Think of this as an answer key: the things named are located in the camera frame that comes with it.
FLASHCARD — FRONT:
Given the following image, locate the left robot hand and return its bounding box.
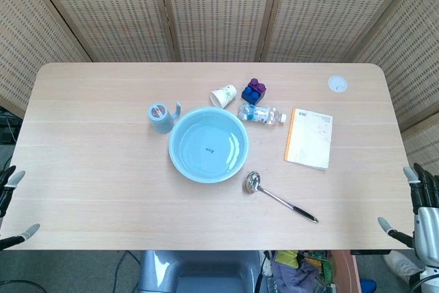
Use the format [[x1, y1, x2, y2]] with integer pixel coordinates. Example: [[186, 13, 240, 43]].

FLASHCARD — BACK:
[[0, 165, 41, 251]]

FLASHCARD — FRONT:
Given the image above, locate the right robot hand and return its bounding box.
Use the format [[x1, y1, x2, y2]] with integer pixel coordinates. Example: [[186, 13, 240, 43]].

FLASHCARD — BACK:
[[377, 162, 439, 268]]

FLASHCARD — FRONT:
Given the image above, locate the metal ladle black handle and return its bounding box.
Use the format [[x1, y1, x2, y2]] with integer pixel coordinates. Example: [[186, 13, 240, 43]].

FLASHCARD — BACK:
[[242, 170, 320, 224]]

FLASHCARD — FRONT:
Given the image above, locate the clear plastic water bottle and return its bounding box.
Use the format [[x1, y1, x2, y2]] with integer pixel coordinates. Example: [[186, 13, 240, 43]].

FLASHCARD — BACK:
[[237, 102, 287, 126]]

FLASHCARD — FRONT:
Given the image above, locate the light blue plastic bowl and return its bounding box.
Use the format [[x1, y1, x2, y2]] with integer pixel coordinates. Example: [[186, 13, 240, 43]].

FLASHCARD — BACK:
[[167, 106, 250, 184]]

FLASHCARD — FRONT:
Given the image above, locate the white shoe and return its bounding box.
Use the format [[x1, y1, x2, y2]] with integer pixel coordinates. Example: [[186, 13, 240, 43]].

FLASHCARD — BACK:
[[383, 250, 423, 276]]

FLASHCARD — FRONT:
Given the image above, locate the red-brown stool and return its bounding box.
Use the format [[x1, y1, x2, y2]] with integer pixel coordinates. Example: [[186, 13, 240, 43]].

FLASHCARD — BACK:
[[331, 250, 361, 293]]

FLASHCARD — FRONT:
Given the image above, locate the colourful clutter pile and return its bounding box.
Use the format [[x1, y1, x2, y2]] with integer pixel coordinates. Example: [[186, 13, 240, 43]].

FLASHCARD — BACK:
[[263, 250, 337, 293]]

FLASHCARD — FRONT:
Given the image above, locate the white booklet orange spine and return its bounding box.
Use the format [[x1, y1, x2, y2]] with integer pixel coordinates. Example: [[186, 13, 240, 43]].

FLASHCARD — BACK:
[[283, 107, 334, 171]]

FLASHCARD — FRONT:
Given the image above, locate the light blue upturned mug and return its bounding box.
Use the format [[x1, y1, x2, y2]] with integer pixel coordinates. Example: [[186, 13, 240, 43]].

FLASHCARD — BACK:
[[147, 101, 182, 135]]

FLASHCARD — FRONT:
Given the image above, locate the blue-grey robot torso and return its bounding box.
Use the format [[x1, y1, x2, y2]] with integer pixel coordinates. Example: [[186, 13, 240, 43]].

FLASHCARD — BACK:
[[137, 250, 265, 293]]

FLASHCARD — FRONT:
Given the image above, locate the blue building block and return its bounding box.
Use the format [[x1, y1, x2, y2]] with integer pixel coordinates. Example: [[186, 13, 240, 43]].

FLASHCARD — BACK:
[[241, 85, 268, 106]]

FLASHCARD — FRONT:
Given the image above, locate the purple building block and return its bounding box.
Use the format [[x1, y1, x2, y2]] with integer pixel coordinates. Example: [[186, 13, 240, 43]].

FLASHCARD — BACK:
[[248, 78, 268, 95]]

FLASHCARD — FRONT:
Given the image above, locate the white paper cup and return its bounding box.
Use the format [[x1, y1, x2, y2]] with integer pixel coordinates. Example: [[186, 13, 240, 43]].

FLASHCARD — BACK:
[[209, 84, 238, 108]]

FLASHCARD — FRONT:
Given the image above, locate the woven folding screen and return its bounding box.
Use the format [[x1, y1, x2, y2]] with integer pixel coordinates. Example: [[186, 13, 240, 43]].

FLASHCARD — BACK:
[[0, 0, 439, 225]]

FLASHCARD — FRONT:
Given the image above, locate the black equipment with cables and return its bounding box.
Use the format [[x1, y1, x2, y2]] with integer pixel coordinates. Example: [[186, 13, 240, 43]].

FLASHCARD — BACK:
[[0, 106, 22, 145]]

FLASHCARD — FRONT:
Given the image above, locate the black floor cable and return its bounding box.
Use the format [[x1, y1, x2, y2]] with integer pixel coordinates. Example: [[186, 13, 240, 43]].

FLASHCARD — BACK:
[[112, 250, 137, 293]]

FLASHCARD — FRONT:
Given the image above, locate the white desk cable grommet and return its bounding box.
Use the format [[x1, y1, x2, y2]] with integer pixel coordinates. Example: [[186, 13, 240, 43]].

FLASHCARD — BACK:
[[327, 75, 349, 93]]

